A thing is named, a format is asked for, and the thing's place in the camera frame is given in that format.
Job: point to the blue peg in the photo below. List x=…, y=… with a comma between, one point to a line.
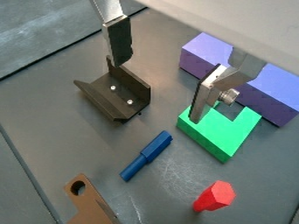
x=147, y=155

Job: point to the black angle fixture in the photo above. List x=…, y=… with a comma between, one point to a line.
x=119, y=93

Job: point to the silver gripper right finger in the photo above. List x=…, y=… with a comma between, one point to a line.
x=217, y=86

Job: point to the green U-shaped block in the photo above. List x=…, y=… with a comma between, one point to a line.
x=218, y=134

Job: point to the brown T-shaped block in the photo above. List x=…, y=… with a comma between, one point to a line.
x=94, y=210

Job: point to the purple board with cross slot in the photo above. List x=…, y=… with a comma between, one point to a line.
x=271, y=94

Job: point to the red peg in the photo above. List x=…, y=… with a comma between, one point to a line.
x=215, y=197

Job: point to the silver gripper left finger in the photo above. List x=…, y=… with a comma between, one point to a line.
x=117, y=29

